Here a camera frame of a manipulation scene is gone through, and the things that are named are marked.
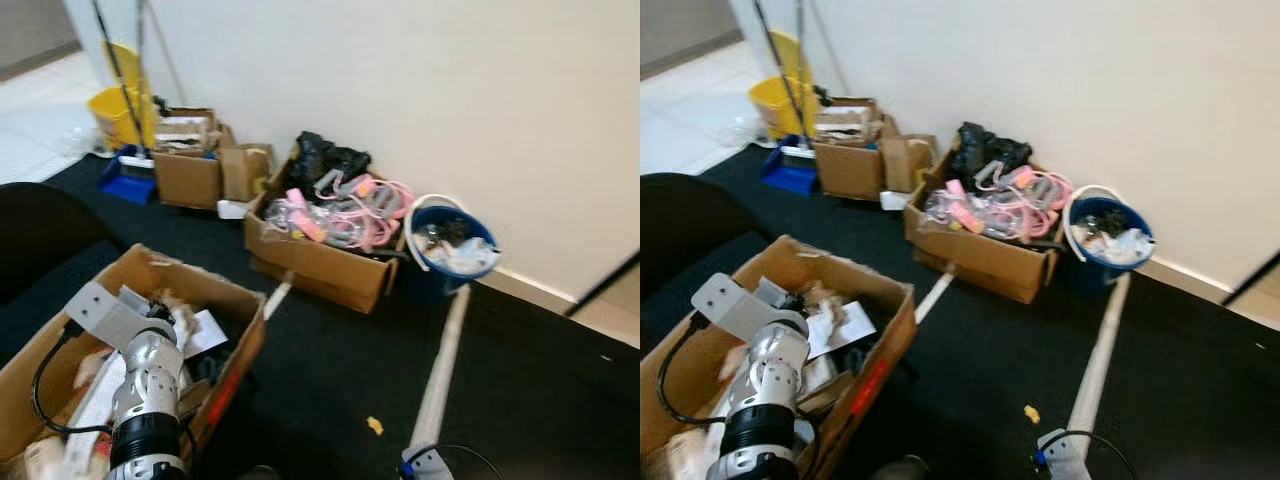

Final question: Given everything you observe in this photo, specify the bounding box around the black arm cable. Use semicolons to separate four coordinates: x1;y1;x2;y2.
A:
1064;429;1142;480
31;320;113;437
656;314;728;427
430;443;507;480

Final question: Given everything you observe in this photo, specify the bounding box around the blue dustpan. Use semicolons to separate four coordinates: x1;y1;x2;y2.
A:
761;135;820;197
97;145;157;205

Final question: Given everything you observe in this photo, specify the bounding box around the black mop handle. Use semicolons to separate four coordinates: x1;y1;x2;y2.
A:
91;0;152;157
751;0;812;147

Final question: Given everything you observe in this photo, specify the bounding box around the black plastic bag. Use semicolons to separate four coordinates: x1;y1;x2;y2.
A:
292;131;372;193
949;121;1034;183

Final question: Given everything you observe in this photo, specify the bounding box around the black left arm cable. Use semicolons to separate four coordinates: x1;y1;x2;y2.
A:
656;314;728;427
31;320;113;437

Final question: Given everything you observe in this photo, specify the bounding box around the short white tape strip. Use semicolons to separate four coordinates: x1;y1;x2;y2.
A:
261;275;297;322
914;262;959;324

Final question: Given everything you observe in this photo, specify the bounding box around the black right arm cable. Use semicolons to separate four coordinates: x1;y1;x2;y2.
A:
1064;429;1142;480
430;443;507;480

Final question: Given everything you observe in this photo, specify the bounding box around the pink cable bundle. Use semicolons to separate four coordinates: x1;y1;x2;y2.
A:
284;172;415;253
925;164;1075;243

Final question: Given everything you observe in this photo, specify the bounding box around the yellow mop bucket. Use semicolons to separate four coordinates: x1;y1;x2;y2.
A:
749;29;818;142
86;41;162;152

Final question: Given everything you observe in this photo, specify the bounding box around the cardboard box with red print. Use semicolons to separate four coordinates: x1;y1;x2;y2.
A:
640;235;919;480
0;244;268;480

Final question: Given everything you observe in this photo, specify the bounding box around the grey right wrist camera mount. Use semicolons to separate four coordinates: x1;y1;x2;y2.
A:
1034;427;1093;480
399;444;453;480

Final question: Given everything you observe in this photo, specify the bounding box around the blue bucket with white handle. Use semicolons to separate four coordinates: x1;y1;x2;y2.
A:
404;193;499;303
1064;185;1157;293

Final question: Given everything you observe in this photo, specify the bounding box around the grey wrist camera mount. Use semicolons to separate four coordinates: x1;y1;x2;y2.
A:
65;281;177;351
399;444;453;480
1034;427;1093;480
690;272;793;346

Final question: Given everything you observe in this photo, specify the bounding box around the black chair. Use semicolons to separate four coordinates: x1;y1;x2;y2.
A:
640;172;773;295
0;182;128;305

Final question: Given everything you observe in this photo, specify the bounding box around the white plastic trash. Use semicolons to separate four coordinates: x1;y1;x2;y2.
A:
420;224;499;277
1080;215;1157;267

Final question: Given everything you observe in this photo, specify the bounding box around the long white tape strip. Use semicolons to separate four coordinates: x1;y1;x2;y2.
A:
408;284;472;453
1064;271;1132;437

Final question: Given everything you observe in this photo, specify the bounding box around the small open cardboard box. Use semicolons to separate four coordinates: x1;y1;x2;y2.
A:
151;107;224;210
812;97;887;202

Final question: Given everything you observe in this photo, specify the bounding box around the cardboard box with pink cables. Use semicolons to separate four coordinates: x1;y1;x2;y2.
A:
904;148;1063;305
244;150;403;315

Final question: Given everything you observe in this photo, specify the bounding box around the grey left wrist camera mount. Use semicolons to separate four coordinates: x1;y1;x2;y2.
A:
65;281;177;351
690;272;793;346

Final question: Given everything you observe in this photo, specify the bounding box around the white paper sheet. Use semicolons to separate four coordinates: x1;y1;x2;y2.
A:
807;300;879;360
184;309;230;357

